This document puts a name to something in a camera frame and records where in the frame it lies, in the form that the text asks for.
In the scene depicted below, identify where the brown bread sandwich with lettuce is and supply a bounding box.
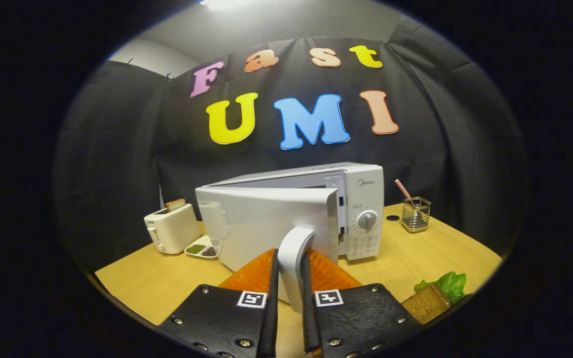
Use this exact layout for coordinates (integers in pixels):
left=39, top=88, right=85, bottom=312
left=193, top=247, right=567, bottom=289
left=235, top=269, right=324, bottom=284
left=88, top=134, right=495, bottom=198
left=401, top=271, right=467, bottom=325

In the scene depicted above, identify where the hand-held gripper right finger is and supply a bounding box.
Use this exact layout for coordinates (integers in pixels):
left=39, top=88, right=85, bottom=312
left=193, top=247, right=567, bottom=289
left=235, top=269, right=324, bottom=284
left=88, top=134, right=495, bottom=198
left=300, top=249, right=424, bottom=358

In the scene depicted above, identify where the white divided spice dish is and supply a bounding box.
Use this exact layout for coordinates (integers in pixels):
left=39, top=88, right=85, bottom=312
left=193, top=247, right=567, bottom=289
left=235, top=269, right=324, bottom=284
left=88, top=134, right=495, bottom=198
left=185, top=235, right=221, bottom=260

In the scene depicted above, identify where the white microwave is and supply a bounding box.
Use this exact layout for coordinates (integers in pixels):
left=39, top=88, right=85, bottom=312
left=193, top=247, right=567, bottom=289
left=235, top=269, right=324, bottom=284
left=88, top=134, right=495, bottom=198
left=195, top=162, right=384, bottom=315

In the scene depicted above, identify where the pink striped straw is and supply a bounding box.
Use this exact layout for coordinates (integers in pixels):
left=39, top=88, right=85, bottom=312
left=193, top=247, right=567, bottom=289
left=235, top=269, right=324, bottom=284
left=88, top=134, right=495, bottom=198
left=395, top=179, right=413, bottom=203

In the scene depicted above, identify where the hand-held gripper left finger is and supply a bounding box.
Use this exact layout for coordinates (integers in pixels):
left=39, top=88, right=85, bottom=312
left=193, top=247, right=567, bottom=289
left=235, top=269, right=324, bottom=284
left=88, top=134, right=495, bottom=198
left=160, top=248, right=280, bottom=358

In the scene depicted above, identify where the metal wire mesh holder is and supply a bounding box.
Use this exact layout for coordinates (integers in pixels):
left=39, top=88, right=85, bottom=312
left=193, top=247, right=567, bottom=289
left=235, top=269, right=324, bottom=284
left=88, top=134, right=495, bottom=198
left=401, top=197, right=432, bottom=233

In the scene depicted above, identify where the white toaster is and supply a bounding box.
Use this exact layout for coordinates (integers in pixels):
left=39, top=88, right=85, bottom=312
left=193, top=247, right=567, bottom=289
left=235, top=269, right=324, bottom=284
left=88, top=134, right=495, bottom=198
left=144, top=203, right=201, bottom=255

